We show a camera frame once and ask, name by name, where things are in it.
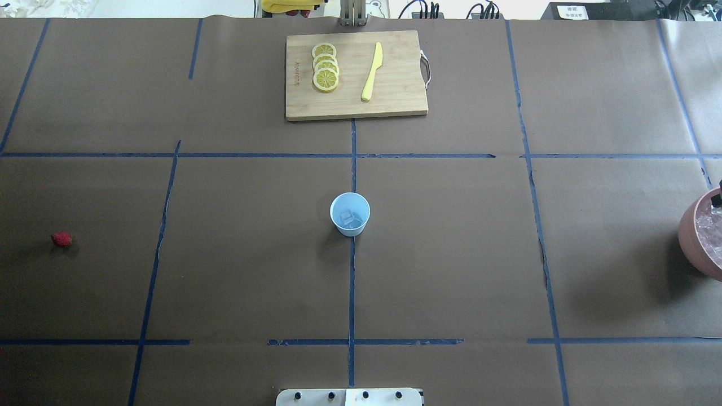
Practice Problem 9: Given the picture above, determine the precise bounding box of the red strawberry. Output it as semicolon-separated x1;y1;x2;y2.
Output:
51;232;74;248

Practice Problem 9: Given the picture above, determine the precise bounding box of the pink bowl of ice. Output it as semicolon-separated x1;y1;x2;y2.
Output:
678;187;721;281

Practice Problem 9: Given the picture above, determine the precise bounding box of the light blue paper cup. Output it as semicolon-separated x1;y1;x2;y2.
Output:
329;192;371;237

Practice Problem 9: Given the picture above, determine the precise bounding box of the bamboo cutting board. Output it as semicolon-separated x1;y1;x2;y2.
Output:
285;30;429;122

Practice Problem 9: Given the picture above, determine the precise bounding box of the black power strip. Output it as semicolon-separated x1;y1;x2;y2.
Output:
398;1;444;20

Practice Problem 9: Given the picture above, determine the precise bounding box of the yellow plastic knife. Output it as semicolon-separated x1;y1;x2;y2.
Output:
360;42;384;102

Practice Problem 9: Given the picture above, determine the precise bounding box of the yellow cloth bag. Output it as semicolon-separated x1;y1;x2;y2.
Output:
261;1;328;18

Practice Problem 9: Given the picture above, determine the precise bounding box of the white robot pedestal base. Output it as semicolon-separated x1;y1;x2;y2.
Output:
275;387;425;405

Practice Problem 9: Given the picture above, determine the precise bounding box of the aluminium frame post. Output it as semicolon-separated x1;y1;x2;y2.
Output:
340;0;368;27

